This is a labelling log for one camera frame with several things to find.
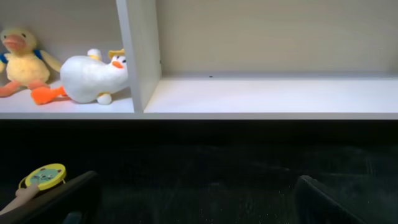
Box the yellow plush duck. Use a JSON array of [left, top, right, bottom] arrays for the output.
[[0, 27, 63, 98]]

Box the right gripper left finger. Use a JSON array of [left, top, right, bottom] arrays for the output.
[[0, 170, 101, 224]]

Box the white plush goose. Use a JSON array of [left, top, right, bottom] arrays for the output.
[[30, 48, 130, 106]]

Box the yellow rattle drum toy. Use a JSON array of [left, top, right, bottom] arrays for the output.
[[0, 163, 67, 215]]

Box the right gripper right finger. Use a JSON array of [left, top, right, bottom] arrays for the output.
[[294, 175, 368, 224]]

